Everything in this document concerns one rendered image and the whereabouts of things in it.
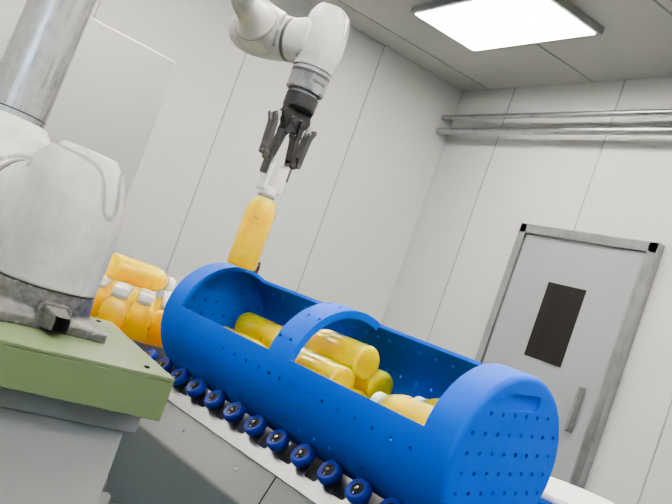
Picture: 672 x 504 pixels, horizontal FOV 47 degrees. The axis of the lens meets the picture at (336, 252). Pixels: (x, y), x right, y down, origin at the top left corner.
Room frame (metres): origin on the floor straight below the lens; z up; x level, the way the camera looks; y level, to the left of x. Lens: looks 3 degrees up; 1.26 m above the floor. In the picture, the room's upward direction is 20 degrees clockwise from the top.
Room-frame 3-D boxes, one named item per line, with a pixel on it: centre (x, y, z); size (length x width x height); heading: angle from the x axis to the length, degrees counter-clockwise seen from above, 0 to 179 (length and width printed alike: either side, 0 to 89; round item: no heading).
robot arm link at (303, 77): (1.75, 0.19, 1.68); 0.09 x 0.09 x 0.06
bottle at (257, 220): (1.75, 0.19, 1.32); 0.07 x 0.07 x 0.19
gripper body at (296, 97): (1.75, 0.19, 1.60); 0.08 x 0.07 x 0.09; 132
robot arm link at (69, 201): (1.21, 0.42, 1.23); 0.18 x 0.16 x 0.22; 64
